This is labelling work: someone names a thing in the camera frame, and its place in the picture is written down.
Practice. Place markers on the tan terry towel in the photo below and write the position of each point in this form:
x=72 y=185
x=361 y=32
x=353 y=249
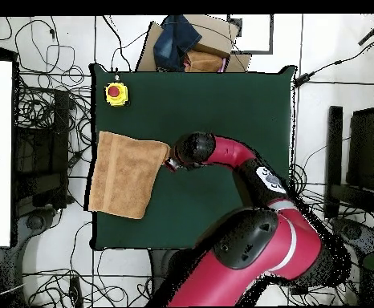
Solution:
x=122 y=179

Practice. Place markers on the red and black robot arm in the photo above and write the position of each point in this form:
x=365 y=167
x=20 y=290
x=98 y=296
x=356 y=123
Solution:
x=254 y=250

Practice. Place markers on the long black flat bar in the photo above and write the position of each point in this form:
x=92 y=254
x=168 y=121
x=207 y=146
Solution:
x=334 y=160

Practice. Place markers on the dark green tablecloth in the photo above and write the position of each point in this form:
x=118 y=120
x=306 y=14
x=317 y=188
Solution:
x=206 y=96

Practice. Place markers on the yellow emergency stop button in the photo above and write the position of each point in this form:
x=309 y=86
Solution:
x=116 y=93

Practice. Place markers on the light brown folded cloth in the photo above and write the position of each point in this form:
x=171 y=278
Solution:
x=203 y=62

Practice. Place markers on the pink cloth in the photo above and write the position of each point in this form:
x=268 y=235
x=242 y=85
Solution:
x=225 y=65

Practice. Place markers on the blue denim jeans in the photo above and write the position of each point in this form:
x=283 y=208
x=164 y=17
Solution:
x=174 y=41

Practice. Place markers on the brown cardboard box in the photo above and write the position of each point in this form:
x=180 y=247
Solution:
x=212 y=35

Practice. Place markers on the black round foot knob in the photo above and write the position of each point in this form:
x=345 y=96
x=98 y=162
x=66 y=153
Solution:
x=35 y=221
x=352 y=231

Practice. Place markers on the black power adapter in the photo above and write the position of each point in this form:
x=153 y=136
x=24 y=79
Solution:
x=303 y=80

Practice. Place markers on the grey stand base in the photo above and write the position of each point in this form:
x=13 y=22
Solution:
x=29 y=237

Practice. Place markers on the black power strip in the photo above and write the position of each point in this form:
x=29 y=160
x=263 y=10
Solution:
x=299 y=290

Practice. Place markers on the dark stand base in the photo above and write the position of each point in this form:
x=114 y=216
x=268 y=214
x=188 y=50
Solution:
x=366 y=240

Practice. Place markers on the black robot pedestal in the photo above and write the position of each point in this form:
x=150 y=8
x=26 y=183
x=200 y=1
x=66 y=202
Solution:
x=163 y=266

